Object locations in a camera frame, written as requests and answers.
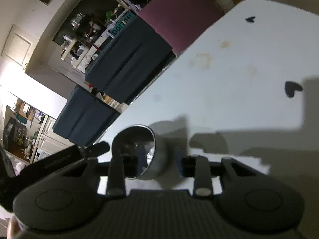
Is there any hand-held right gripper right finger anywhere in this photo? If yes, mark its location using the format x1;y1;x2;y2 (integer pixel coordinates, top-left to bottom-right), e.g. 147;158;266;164
174;146;271;197

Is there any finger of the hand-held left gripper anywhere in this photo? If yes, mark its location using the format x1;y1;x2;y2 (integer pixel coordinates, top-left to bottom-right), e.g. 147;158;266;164
21;141;110;183

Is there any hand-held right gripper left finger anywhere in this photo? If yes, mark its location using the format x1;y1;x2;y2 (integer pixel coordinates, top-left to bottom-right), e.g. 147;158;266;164
42;154;126;197

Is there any round steel bowl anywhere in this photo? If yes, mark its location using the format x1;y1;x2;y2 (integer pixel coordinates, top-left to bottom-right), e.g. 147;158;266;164
111;125;170;181

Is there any person's left hand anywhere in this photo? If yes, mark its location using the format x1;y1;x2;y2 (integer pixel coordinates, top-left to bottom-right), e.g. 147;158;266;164
7;216;25;239

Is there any white lower kitchen cabinet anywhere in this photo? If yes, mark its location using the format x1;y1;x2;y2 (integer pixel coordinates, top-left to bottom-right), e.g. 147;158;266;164
32;116;75;164

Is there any dark blue chair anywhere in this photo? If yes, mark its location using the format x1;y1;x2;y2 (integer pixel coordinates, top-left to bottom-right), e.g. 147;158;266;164
85;17;176;104
53;85;121;147

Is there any white storage shelf rack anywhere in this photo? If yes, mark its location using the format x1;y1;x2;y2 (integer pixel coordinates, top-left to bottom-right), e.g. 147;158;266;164
61;33;105;72

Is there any white overhead cabinet door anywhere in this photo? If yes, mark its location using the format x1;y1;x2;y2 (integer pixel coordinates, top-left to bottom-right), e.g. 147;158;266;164
1;24;34;66

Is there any teal sign plate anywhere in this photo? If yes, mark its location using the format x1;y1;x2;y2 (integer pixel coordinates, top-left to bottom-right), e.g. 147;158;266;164
106;11;136;38

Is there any maroon chair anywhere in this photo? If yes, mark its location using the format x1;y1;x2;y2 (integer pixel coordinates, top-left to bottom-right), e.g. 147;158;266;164
138;0;225;53

